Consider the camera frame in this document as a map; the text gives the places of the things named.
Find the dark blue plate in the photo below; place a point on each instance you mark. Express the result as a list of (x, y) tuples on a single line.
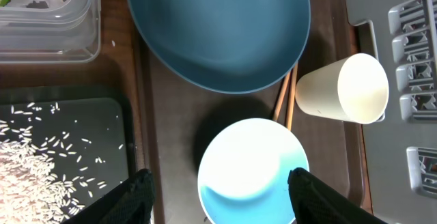
[(226, 46)]

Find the brown serving tray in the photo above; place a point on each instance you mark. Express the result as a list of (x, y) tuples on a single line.
[(179, 119)]

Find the cream plastic cup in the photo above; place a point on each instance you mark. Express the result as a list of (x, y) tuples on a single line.
[(354, 89)]

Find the black plastic tray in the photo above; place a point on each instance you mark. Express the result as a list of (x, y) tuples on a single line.
[(85, 125)]

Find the right wooden chopstick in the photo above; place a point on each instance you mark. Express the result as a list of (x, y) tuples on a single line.
[(291, 99)]

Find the wooden chopstick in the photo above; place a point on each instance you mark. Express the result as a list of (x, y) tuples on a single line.
[(291, 99), (281, 96)]

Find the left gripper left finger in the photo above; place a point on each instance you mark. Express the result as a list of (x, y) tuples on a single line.
[(131, 202)]

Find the clear plastic waste bin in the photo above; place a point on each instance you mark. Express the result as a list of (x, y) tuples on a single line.
[(38, 34)]

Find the pile of rice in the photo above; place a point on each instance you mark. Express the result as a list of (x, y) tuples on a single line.
[(24, 179)]

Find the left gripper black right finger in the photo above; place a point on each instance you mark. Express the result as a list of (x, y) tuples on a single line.
[(314, 202)]

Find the grey dishwasher rack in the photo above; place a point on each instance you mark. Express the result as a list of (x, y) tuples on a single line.
[(401, 145)]

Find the left wooden chopstick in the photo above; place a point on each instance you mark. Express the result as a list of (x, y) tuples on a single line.
[(281, 96)]

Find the light blue bowl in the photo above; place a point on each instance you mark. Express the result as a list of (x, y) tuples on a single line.
[(243, 173)]

